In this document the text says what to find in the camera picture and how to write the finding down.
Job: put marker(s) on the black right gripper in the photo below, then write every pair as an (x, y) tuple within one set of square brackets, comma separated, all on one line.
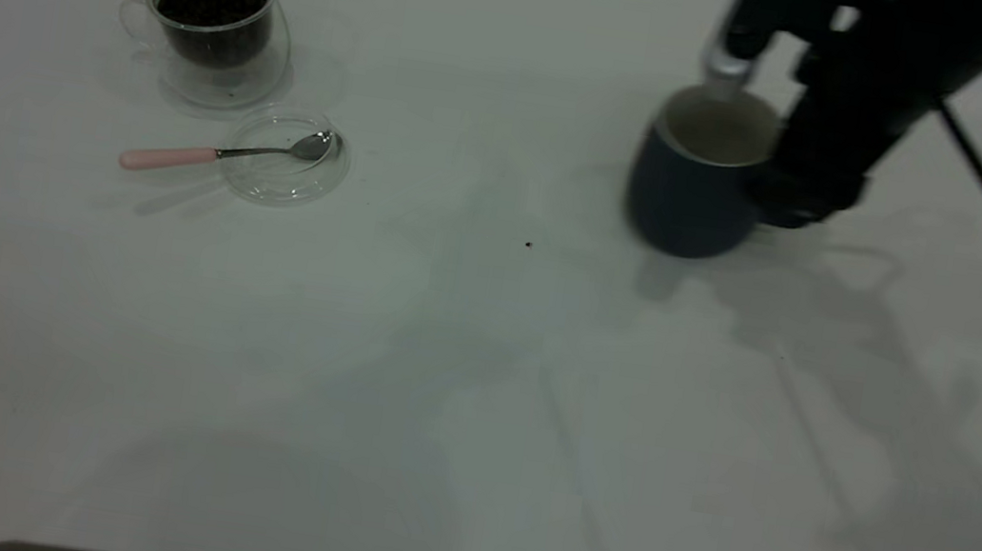
[(856, 106)]

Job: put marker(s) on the dark blue-grey ceramic mug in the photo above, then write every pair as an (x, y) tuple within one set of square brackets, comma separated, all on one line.
[(689, 202)]

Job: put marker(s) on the clear round glass lid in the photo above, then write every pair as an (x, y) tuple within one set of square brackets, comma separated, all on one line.
[(279, 178)]

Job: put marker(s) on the dark coffee beans heap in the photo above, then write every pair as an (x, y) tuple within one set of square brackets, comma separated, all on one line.
[(208, 0)]

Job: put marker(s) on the clear double-wall glass cup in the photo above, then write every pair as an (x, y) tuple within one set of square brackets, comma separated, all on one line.
[(235, 81)]

